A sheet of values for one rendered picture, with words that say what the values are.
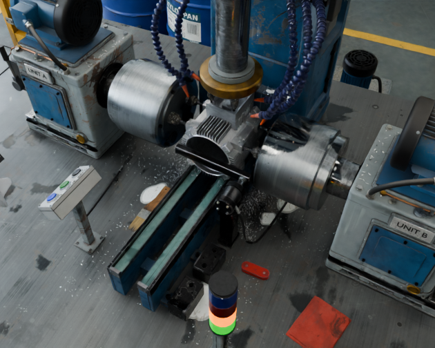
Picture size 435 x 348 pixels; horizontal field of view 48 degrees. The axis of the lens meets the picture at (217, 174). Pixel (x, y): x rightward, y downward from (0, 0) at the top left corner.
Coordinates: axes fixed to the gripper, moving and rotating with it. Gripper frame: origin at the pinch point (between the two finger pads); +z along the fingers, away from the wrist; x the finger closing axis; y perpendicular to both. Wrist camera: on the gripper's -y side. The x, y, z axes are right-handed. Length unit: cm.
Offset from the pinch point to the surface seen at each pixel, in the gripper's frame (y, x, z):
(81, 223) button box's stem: 14.8, 5.2, 21.6
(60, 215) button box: 8.3, -3.7, 11.7
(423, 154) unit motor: 52, -80, 34
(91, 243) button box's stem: 15.6, 11.2, 31.5
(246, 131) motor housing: 60, -28, 26
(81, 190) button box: 17.3, -3.7, 11.3
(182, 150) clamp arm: 46, -14, 22
